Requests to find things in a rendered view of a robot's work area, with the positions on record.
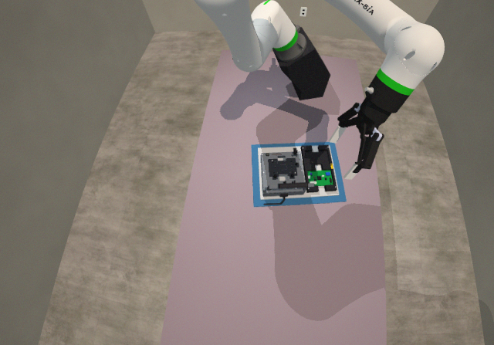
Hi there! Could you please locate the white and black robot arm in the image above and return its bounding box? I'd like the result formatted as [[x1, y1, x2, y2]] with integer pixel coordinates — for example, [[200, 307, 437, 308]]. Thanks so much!
[[195, 0, 445, 113]]

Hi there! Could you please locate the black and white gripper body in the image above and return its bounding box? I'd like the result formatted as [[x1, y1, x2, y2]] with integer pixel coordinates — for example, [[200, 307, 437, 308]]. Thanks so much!
[[356, 97, 391, 135]]

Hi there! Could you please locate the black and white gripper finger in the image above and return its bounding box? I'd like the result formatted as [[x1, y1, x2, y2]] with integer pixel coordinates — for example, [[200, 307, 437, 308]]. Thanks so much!
[[329, 103, 363, 143], [343, 122, 384, 180]]

